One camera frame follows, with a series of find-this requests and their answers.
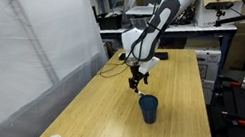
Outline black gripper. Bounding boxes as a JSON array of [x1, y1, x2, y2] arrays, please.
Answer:
[[124, 57, 153, 94]]

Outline dark blue plastic cup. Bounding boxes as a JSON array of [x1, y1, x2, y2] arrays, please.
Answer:
[[137, 92, 162, 126]]

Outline black computer keyboard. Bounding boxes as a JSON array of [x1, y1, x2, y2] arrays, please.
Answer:
[[117, 44, 170, 69]]

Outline clear plastic container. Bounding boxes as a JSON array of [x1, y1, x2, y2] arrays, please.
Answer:
[[129, 14, 154, 33]]

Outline black storage bin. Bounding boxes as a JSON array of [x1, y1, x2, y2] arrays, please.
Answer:
[[96, 10, 124, 33]]

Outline white cabinet with labels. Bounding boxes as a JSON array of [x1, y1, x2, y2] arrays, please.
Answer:
[[194, 44, 231, 106]]

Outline white flat tray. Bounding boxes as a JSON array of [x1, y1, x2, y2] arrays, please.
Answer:
[[124, 2, 159, 21]]

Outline white workbench shelf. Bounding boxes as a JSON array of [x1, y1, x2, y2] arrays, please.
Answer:
[[99, 6, 239, 55]]

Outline white translucent curtain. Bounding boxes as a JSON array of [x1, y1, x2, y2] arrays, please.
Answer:
[[0, 0, 123, 137]]

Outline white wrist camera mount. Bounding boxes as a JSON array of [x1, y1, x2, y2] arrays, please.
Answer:
[[135, 55, 163, 76]]

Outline thin black keyboard cable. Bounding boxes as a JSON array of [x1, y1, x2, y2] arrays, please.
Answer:
[[95, 58, 132, 81]]

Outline red handled bar clamp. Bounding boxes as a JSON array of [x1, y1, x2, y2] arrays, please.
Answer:
[[223, 109, 245, 129]]

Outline black stereo camera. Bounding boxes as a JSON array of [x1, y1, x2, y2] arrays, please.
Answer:
[[204, 0, 236, 14]]

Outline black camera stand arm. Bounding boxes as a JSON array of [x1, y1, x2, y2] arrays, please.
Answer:
[[212, 5, 245, 34]]

